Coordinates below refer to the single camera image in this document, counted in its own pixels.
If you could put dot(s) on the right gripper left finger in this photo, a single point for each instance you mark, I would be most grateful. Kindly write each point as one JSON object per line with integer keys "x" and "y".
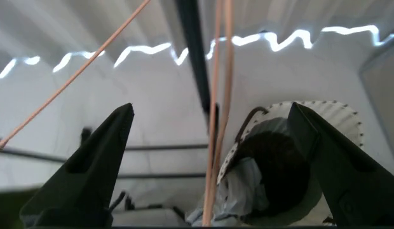
{"x": 85, "y": 178}

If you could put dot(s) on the pale grey shorts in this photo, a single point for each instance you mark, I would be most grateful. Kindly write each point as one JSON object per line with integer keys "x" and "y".
{"x": 244, "y": 187}

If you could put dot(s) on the black clothes rack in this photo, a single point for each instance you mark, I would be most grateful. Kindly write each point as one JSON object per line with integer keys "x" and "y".
{"x": 192, "y": 47}

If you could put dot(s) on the white laundry basket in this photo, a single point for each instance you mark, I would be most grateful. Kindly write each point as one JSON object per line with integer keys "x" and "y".
{"x": 330, "y": 111}

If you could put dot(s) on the white curtain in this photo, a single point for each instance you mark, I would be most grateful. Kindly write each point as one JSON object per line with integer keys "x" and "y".
{"x": 57, "y": 22}

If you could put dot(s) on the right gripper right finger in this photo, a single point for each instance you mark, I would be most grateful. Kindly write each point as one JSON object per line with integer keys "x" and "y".
{"x": 352, "y": 181}

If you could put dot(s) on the pink clothes hanger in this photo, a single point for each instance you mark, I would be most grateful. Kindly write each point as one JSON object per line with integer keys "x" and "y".
{"x": 73, "y": 75}
{"x": 229, "y": 47}

